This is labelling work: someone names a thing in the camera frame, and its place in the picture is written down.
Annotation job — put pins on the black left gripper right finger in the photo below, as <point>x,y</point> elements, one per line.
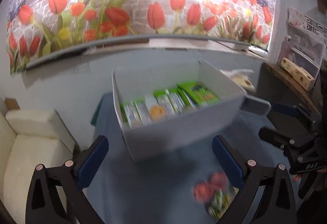
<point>277,203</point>

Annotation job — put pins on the wooden block toy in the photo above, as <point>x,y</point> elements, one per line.
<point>301,76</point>

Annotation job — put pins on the jelly cup in box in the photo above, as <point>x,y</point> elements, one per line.
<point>157,112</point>

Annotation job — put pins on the pink jelly cup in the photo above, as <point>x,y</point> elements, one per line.
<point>203,192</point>

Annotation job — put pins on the green snack pack in box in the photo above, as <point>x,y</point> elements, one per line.
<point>199,93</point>

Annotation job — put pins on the tissue box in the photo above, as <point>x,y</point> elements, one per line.
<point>241,78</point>

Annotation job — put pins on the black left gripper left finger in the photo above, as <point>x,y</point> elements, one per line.
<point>43,202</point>

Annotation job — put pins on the green snack packet front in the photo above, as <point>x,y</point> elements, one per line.
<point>221,202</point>

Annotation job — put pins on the wire storage rack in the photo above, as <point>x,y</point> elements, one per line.
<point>305,42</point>

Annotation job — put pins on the tulip wall poster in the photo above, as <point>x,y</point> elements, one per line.
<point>37,29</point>

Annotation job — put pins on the wooden side shelf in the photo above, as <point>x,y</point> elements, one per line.
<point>292,84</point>

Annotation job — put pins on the pink jelly cup lidded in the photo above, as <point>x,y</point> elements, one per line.
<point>218,180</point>

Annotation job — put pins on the person's right hand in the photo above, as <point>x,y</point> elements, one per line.
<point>309,181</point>

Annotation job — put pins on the cream white sofa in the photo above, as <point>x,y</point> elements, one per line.
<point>29,138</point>

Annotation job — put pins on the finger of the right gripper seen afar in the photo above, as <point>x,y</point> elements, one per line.
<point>287,110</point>

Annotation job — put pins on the white storage box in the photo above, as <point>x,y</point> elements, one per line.
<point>148,140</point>

